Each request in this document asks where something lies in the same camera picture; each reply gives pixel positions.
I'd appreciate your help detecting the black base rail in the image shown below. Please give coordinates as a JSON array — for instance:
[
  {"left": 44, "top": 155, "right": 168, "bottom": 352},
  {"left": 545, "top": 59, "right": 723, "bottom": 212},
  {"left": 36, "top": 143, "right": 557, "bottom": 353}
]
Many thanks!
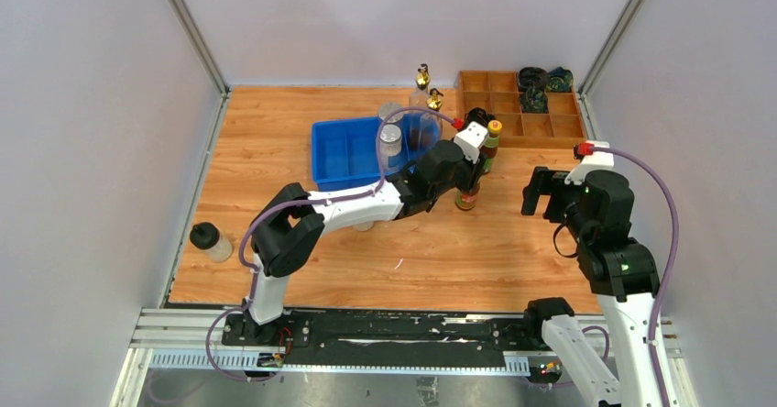
[{"left": 130, "top": 303, "right": 675, "bottom": 387}]

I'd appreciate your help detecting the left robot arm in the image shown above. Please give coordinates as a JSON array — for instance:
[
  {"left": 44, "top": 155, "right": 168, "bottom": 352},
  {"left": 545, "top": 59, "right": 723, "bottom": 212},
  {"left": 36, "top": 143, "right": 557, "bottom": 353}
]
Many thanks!
[{"left": 238, "top": 139, "right": 486, "bottom": 346}]

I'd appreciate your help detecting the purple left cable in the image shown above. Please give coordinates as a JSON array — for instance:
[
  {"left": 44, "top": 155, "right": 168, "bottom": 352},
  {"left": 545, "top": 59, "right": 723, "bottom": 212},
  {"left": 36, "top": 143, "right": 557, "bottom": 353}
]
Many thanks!
[{"left": 204, "top": 106, "right": 463, "bottom": 384}]

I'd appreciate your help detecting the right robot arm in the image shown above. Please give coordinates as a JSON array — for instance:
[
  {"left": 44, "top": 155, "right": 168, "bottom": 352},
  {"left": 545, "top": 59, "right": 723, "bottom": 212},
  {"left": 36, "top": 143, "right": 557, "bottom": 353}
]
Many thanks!
[{"left": 521, "top": 167, "right": 676, "bottom": 406}]

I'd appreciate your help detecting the black lid seasoning jar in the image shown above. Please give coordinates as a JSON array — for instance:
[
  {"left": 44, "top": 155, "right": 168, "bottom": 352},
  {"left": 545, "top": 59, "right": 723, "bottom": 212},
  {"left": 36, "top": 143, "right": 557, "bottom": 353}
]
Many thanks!
[{"left": 352, "top": 222, "right": 374, "bottom": 232}]

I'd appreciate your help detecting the glass oil bottle gold spout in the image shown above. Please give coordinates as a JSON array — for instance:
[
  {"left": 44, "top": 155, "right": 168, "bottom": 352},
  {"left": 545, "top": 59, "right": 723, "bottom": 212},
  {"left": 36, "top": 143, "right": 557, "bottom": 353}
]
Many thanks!
[{"left": 408, "top": 63, "right": 431, "bottom": 107}]

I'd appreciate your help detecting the wooden compartment tray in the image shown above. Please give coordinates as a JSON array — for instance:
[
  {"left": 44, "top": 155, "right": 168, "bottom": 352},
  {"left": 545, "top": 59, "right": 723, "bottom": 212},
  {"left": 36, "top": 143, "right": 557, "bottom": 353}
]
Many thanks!
[{"left": 455, "top": 71, "right": 587, "bottom": 149}]

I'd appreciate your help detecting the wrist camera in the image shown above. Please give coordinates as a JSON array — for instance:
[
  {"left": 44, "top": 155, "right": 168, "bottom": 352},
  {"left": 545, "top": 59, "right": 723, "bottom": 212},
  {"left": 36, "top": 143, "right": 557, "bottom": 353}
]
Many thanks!
[
  {"left": 453, "top": 122, "right": 488, "bottom": 164},
  {"left": 564, "top": 140, "right": 614, "bottom": 186}
]

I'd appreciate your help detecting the blue label shaker jar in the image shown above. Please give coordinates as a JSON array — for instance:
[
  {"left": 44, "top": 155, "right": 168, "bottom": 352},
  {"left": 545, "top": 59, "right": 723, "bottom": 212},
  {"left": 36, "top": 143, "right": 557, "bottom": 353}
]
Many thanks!
[{"left": 378, "top": 124, "right": 404, "bottom": 173}]

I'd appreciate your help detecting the sauce bottle yellow cap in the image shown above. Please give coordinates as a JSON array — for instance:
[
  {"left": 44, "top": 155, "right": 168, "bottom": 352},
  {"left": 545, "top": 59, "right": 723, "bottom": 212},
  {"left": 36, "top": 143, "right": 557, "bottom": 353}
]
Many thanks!
[
  {"left": 481, "top": 119, "right": 503, "bottom": 174},
  {"left": 454, "top": 184, "right": 480, "bottom": 211}
]

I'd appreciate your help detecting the black coiled strap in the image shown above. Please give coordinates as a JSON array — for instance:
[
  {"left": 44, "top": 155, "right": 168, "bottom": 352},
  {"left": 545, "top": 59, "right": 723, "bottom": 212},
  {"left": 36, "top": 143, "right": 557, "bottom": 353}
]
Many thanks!
[{"left": 464, "top": 106, "right": 496, "bottom": 129}]

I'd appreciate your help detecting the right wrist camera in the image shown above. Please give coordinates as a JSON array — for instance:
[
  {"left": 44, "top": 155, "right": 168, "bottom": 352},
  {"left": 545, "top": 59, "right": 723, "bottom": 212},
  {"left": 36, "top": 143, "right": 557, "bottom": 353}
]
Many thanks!
[{"left": 564, "top": 140, "right": 614, "bottom": 186}]

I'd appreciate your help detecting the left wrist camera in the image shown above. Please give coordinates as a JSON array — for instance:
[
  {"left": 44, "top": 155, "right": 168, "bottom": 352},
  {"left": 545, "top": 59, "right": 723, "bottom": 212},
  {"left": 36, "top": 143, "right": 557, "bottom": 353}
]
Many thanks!
[{"left": 453, "top": 122, "right": 488, "bottom": 164}]

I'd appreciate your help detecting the blue plastic divided bin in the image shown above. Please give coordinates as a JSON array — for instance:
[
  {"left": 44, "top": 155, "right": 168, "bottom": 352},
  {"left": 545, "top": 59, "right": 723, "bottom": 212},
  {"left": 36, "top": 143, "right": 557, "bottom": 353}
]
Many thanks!
[{"left": 311, "top": 114, "right": 424, "bottom": 192}]

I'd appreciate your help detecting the black lid jar at edge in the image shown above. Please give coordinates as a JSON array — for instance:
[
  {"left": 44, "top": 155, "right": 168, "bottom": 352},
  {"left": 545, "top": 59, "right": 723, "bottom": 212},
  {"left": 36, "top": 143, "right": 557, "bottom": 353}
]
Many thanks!
[{"left": 189, "top": 222, "right": 234, "bottom": 263}]

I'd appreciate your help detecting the silver lid powder jar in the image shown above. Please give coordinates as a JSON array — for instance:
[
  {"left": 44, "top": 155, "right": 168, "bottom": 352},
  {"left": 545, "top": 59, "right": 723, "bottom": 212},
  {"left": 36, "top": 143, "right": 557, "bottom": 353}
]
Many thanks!
[{"left": 378, "top": 102, "right": 404, "bottom": 126}]

